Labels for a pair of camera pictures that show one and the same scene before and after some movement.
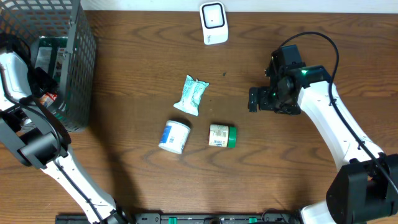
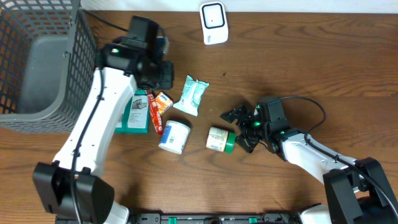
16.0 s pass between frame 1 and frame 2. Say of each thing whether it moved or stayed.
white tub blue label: stayed
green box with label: moved
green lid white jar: moved
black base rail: stayed
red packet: moved
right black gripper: moved
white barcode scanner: stayed
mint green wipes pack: stayed
